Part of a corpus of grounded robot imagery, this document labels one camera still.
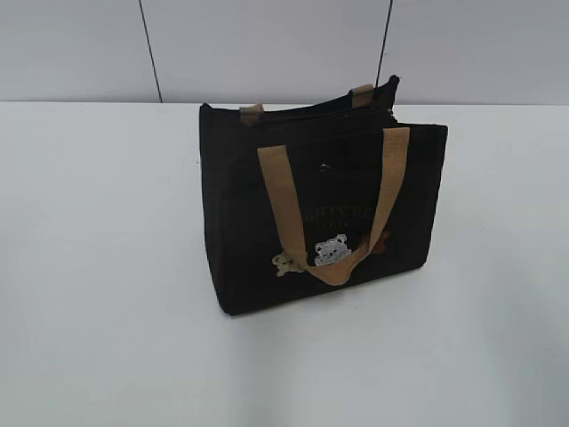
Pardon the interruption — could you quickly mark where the black canvas tote bag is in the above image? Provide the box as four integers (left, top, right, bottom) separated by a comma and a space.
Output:
199, 77, 448, 315

